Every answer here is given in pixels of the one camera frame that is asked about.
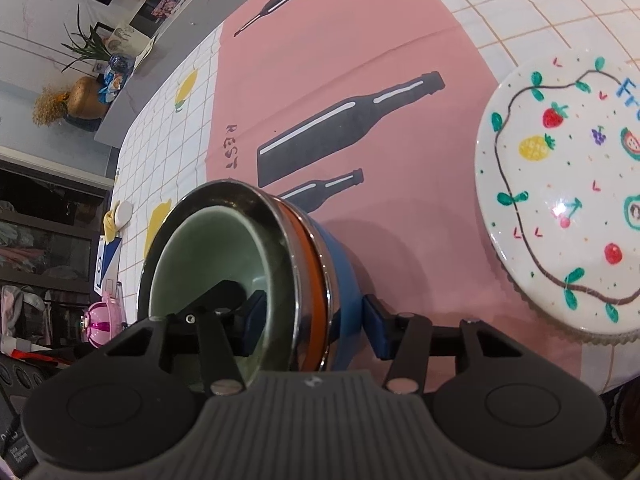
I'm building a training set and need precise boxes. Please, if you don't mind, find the dark clothes shelf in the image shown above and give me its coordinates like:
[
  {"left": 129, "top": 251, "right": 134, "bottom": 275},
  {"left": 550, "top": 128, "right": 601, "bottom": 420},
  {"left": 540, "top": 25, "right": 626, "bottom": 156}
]
[{"left": 0, "top": 160, "right": 114, "bottom": 343}]

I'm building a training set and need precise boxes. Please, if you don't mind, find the blue and white box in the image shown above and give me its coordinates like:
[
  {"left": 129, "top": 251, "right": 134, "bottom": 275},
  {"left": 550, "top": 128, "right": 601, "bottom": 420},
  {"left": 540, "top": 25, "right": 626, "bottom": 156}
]
[{"left": 92, "top": 237, "right": 124, "bottom": 294}]

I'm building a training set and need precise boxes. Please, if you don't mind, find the white round puck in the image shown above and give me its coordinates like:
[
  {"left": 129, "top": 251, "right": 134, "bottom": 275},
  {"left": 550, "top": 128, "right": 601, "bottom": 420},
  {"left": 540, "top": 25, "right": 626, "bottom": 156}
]
[{"left": 112, "top": 201, "right": 134, "bottom": 229}]

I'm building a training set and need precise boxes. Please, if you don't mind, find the gold vase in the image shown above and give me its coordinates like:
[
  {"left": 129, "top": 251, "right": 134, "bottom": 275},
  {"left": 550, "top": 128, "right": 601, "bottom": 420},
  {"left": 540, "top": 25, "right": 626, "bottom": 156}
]
[{"left": 67, "top": 76, "right": 109, "bottom": 120}]

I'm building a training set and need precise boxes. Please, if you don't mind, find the pink and white printed tablecloth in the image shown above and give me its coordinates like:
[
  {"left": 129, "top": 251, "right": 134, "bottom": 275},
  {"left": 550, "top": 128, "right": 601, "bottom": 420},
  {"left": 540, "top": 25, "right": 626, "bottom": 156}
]
[{"left": 112, "top": 0, "right": 640, "bottom": 396}]

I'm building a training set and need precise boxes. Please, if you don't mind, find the white printed card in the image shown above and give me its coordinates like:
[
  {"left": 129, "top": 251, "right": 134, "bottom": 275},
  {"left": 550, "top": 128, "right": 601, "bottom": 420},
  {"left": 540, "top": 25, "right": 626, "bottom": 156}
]
[{"left": 106, "top": 22, "right": 152, "bottom": 57}]

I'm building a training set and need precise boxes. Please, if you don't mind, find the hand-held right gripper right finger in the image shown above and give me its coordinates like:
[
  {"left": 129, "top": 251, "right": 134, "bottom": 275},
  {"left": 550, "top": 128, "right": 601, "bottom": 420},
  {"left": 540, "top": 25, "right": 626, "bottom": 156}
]
[{"left": 364, "top": 294, "right": 528, "bottom": 395}]

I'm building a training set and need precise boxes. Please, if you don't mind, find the dried flower bunch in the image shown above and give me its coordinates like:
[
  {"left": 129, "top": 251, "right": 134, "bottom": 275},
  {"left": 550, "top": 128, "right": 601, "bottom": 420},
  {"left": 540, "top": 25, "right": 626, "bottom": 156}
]
[{"left": 32, "top": 85, "right": 71, "bottom": 129}]

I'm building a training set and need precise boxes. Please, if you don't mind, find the pink toy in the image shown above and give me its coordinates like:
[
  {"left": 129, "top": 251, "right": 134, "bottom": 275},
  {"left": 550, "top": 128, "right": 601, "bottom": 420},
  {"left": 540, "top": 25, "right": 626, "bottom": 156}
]
[{"left": 80, "top": 292, "right": 126, "bottom": 349}]

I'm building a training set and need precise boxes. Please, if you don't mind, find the white fruit-print plate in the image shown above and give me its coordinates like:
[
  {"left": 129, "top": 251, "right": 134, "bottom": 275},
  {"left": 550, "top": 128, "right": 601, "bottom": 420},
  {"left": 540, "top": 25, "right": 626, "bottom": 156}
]
[{"left": 475, "top": 49, "right": 640, "bottom": 336}]

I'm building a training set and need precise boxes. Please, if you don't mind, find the spiky green plant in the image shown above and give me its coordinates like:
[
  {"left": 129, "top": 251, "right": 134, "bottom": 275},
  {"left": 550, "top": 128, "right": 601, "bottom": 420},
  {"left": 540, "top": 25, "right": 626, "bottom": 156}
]
[{"left": 61, "top": 5, "right": 117, "bottom": 74}]

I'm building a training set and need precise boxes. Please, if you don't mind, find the blue printed package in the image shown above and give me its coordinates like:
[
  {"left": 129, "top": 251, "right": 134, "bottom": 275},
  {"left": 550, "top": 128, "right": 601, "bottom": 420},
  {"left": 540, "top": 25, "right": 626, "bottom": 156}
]
[{"left": 97, "top": 52, "right": 134, "bottom": 104}]

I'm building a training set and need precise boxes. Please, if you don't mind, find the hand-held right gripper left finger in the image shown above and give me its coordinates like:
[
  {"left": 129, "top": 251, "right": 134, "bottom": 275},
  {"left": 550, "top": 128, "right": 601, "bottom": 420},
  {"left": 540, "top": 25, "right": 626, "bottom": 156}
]
[{"left": 105, "top": 279, "right": 269, "bottom": 396}]

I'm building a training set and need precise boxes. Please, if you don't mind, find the stack of nested bowls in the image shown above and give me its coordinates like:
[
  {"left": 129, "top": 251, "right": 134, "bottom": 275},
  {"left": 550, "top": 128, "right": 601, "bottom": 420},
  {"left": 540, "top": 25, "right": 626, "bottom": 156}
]
[{"left": 137, "top": 179, "right": 373, "bottom": 376}]

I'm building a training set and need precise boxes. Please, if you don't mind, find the green bowl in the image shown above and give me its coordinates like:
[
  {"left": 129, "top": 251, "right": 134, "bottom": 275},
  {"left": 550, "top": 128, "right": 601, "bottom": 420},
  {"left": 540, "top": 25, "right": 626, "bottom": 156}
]
[{"left": 149, "top": 205, "right": 296, "bottom": 391}]

